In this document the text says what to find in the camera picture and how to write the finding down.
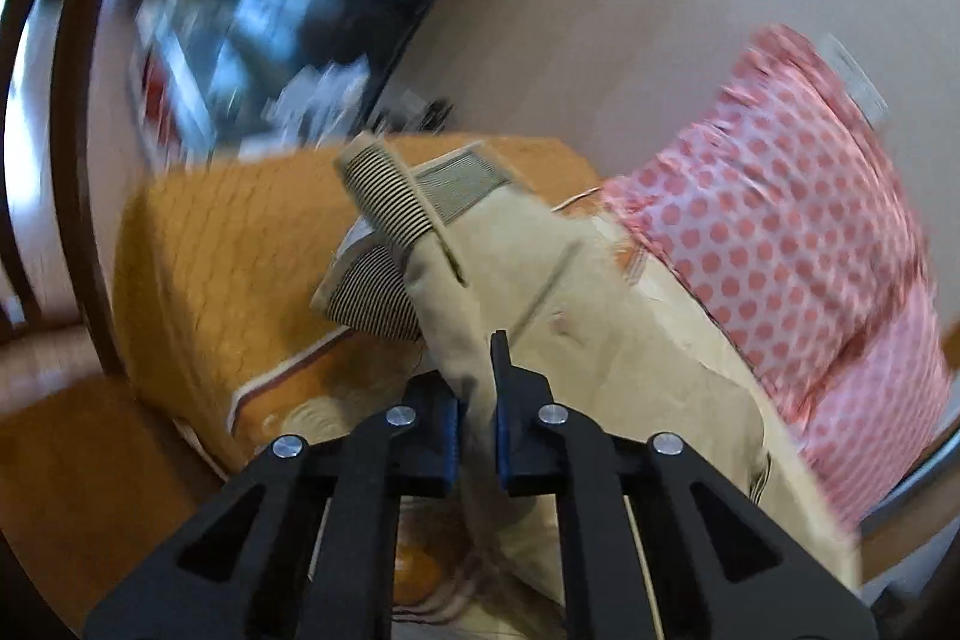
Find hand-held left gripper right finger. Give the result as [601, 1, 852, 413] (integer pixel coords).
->
[490, 331, 878, 640]

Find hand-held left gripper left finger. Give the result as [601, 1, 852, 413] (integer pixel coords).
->
[82, 371, 460, 640]

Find beige pants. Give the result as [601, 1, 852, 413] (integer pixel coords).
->
[310, 131, 863, 640]

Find pink polka dot pillow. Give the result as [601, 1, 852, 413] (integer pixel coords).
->
[600, 25, 931, 428]
[795, 280, 955, 530]

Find dark wooden door frame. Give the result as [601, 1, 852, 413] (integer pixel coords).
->
[0, 0, 158, 378]

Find orange quilted bedspread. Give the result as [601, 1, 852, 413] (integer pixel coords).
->
[112, 133, 665, 629]

